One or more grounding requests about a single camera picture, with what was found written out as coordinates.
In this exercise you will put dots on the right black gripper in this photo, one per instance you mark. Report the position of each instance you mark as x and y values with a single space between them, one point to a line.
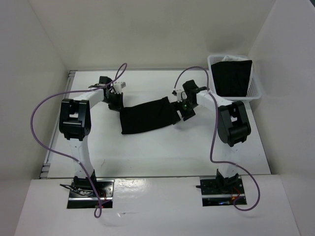
185 115

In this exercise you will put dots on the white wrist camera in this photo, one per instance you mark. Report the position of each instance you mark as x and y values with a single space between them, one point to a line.
118 87
180 95

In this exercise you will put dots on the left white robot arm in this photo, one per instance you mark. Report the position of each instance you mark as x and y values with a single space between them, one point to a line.
75 124

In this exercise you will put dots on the black skirt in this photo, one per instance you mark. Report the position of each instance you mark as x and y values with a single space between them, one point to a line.
148 116
218 71

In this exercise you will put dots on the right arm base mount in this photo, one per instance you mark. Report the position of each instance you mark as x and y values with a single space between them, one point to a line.
213 195

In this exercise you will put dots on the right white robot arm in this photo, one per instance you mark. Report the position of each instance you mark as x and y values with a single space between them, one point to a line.
232 126

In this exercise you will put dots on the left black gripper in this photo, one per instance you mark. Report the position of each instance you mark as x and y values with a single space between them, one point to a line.
119 105

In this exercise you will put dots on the black skirt in basket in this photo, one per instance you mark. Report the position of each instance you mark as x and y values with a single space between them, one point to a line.
218 71

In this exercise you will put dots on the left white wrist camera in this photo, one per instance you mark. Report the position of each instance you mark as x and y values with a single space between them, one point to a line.
118 87

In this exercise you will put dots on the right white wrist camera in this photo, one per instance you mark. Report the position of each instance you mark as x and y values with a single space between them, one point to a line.
180 95

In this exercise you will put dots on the white plastic basket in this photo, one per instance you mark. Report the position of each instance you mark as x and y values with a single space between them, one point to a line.
253 92

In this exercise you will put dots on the white skirt in basket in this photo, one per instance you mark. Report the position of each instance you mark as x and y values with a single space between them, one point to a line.
237 78

